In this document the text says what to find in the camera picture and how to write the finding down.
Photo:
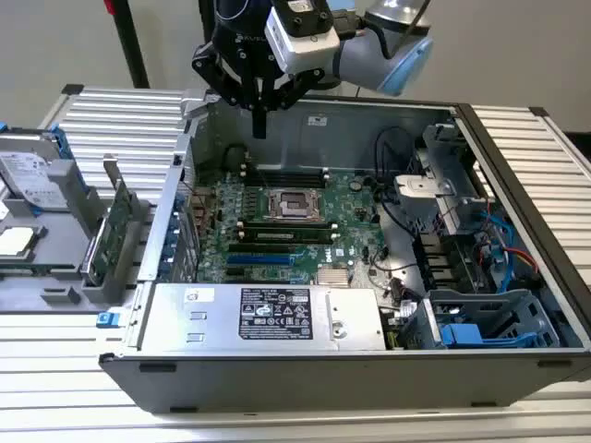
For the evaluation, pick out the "green graphics card black shroud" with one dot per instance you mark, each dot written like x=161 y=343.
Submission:
x=115 y=221

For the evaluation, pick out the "finned chipset heatsink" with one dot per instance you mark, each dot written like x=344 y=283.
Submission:
x=333 y=278

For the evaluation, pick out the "black RAM slot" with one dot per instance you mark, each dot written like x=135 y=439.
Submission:
x=286 y=223
x=272 y=170
x=272 y=175
x=286 y=228
x=286 y=244
x=272 y=180
x=272 y=185

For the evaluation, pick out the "short black expansion slot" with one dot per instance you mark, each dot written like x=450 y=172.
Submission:
x=235 y=273

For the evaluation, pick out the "open grey PC case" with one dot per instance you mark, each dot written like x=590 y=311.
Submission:
x=323 y=383

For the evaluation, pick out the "blue slot retention clip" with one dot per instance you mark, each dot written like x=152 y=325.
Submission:
x=171 y=238
x=181 y=199
x=164 y=268
x=173 y=224

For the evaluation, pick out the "bare green RAM stick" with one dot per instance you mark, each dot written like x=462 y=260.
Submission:
x=37 y=268

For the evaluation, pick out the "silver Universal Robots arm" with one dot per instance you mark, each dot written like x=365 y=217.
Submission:
x=365 y=60

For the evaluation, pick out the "silver power supply unit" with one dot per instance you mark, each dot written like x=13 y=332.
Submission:
x=161 y=323

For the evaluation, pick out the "grey metal drive cage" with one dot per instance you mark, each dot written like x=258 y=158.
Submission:
x=445 y=161

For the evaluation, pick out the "round coin cell battery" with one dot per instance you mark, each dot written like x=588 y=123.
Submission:
x=355 y=185

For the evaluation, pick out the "blue empty disk carrier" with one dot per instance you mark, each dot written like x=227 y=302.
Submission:
x=461 y=334

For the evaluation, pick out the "long black expansion slot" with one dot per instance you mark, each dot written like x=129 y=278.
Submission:
x=258 y=248

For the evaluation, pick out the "silver CPU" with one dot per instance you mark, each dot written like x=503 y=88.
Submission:
x=14 y=242

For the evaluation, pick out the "blue case latch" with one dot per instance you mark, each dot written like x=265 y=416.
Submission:
x=108 y=319

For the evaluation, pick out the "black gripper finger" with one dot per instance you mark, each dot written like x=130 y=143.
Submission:
x=226 y=92
x=291 y=92

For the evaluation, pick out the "blue-grey disk bay cage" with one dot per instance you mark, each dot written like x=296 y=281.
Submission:
x=480 y=302

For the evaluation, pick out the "hard disk in blue carrier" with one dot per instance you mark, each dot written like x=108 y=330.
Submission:
x=23 y=180

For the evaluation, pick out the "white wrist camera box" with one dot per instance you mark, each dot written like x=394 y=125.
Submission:
x=305 y=41

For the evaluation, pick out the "RAM stick with white label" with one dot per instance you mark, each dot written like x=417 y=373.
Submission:
x=277 y=237

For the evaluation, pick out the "green motherboard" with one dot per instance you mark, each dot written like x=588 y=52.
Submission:
x=355 y=221

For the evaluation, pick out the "CPU socket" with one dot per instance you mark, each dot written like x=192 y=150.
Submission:
x=295 y=207

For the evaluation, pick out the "black stand pole red clamp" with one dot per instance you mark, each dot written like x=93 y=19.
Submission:
x=131 y=46

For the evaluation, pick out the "grey plastic parts rack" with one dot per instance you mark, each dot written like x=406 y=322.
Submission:
x=60 y=244

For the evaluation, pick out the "blue expansion slot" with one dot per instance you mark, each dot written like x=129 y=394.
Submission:
x=258 y=260

